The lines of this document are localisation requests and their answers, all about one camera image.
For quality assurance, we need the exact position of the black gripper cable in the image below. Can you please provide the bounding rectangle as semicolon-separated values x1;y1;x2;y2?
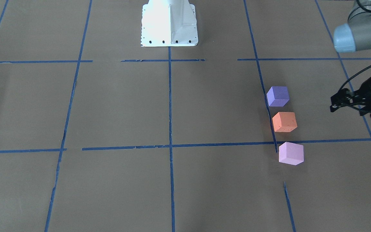
340;0;371;94

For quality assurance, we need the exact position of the orange foam block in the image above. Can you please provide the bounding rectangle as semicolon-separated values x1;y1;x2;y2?
272;112;298;132

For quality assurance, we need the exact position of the pink foam block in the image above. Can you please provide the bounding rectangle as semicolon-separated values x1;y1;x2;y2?
278;142;304;165

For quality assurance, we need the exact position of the purple foam block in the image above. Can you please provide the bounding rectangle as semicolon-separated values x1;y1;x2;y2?
266;86;290;107

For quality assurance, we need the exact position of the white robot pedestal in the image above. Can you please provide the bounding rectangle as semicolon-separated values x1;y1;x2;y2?
140;0;199;47

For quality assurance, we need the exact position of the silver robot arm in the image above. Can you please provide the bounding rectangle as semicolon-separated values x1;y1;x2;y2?
330;0;371;117

